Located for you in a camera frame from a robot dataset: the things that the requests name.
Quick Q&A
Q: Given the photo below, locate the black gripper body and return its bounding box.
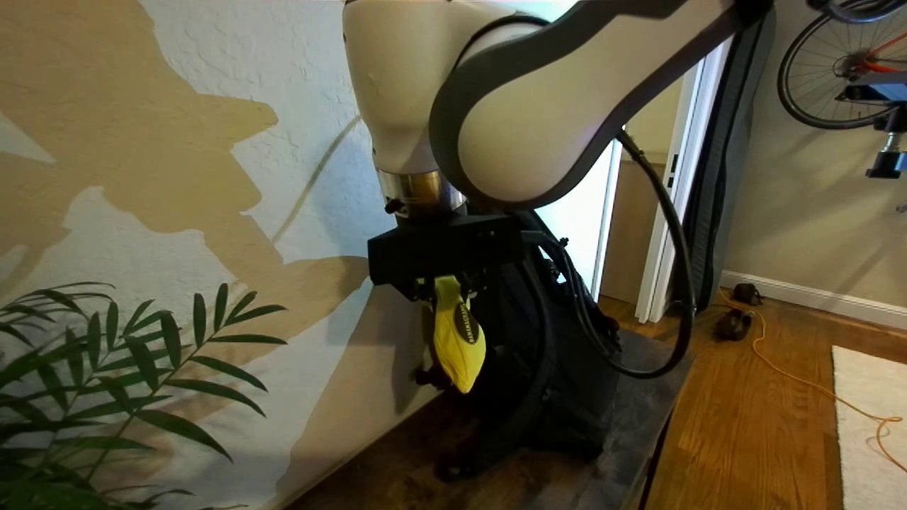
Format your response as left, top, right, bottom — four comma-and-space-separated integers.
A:
400, 211, 546, 292

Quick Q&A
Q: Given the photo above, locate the yellow soft pouch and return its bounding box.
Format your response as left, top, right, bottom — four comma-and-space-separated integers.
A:
429, 276, 490, 398

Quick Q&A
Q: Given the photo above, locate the black backpack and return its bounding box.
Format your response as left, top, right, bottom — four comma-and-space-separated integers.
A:
414, 246, 631, 480

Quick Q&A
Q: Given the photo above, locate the tall black standing bag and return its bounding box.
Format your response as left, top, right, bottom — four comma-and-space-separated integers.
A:
680, 17, 774, 320

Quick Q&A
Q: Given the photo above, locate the small black floor object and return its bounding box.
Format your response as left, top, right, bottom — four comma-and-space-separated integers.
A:
731, 280, 767, 309
711, 309, 757, 347

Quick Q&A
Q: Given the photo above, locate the green leafy potted plant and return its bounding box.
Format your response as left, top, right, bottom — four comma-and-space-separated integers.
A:
0, 280, 289, 510

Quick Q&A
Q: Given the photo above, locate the bicycle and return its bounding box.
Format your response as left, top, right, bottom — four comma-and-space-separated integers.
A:
774, 0, 907, 181

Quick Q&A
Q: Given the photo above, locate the white rug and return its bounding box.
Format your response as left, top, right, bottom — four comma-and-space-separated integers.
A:
832, 347, 907, 510

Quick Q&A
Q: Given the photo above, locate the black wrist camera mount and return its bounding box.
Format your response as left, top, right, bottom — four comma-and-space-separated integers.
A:
367, 231, 421, 296

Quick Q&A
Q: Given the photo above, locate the white door frame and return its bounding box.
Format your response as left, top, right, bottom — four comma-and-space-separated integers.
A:
633, 38, 734, 327

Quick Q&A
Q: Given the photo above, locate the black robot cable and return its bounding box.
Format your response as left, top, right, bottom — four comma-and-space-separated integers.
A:
523, 127, 700, 382

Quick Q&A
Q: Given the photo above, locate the orange floor cable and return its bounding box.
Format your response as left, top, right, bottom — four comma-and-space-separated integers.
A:
750, 309, 907, 477

